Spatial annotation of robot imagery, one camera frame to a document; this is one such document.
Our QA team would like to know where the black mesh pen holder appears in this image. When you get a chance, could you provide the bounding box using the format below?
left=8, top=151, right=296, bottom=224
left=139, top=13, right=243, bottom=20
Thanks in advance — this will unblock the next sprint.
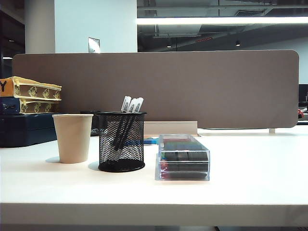
left=95, top=111, right=148, bottom=173

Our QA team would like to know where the teal letter puzzle board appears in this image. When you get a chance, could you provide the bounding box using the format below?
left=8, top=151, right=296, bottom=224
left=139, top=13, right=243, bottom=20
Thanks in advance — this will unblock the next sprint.
left=143, top=136, right=160, bottom=145

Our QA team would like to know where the brown desk divider panel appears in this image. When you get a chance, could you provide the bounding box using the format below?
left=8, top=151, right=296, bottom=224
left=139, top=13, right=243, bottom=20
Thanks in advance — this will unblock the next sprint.
left=12, top=50, right=300, bottom=129

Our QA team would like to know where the clear plastic marker box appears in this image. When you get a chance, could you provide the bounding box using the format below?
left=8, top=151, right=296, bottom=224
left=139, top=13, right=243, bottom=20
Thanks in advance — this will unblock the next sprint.
left=154, top=134, right=210, bottom=181

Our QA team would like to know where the beige paper cup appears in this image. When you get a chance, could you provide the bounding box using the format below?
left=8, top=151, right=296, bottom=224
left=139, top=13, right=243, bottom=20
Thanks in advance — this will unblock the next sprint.
left=52, top=114, right=94, bottom=164

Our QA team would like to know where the long ceiling light strip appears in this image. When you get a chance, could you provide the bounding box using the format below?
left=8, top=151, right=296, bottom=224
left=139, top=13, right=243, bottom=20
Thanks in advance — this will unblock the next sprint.
left=136, top=16, right=308, bottom=26

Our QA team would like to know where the dark blue tool case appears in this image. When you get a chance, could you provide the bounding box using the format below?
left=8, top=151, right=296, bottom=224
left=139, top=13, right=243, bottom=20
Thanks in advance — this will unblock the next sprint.
left=0, top=112, right=58, bottom=148

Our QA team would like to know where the blue yellow puzzle box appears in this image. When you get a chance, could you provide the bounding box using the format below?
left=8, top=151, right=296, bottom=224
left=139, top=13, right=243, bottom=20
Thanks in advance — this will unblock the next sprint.
left=0, top=97, right=61, bottom=115

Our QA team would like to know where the yellow orange puzzle box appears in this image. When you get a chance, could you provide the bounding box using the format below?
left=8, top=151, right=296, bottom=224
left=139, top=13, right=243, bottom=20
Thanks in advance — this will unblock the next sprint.
left=0, top=76, right=62, bottom=101

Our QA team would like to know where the beige cable tray lid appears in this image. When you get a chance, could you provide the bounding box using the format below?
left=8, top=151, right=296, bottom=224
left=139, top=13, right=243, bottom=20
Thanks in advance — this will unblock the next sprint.
left=143, top=120, right=198, bottom=136

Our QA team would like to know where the silver wall plate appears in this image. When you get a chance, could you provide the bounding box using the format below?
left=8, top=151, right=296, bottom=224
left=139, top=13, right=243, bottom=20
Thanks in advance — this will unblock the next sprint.
left=88, top=37, right=101, bottom=53

